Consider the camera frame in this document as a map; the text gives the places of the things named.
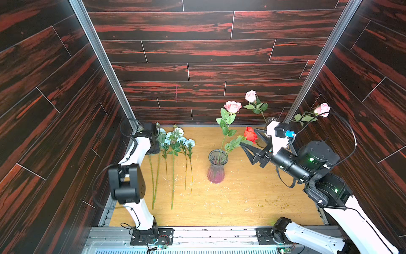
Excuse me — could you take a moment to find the clear glass vase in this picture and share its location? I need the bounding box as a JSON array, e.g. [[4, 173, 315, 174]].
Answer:
[[265, 117, 280, 126]]

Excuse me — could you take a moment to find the purple glass vase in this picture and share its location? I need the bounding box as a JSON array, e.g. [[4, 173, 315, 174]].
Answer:
[[207, 149, 228, 184]]

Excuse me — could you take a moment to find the red pink white rose bouquet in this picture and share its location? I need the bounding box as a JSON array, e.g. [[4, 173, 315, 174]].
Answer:
[[215, 101, 259, 163]]

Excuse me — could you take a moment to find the blue white flower spray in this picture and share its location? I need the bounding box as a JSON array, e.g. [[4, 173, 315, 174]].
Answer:
[[166, 125, 184, 209]]

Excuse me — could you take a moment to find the white rose spray stem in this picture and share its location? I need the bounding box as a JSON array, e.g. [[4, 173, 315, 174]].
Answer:
[[158, 128, 171, 194]]

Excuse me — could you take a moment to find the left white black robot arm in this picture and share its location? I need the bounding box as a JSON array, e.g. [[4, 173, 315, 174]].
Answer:
[[108, 123, 159, 244]]

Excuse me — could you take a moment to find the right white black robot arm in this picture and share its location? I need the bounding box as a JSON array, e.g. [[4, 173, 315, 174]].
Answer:
[[240, 129, 405, 254]]

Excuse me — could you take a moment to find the pink rose stem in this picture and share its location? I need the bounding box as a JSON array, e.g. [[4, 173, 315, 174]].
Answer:
[[291, 103, 331, 127], [244, 90, 268, 121]]

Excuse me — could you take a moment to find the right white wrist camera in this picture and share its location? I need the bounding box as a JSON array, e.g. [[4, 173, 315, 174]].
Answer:
[[266, 121, 297, 155]]

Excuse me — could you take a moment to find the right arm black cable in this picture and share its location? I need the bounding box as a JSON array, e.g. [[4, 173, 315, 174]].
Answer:
[[275, 109, 394, 254]]

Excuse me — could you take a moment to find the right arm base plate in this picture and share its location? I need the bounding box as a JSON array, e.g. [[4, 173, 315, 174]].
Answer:
[[255, 227, 287, 245]]

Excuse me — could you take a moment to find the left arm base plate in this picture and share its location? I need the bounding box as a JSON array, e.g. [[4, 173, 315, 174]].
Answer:
[[130, 228, 174, 246]]

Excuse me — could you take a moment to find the aluminium front rail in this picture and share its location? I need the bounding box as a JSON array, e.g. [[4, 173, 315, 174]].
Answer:
[[82, 226, 347, 254]]

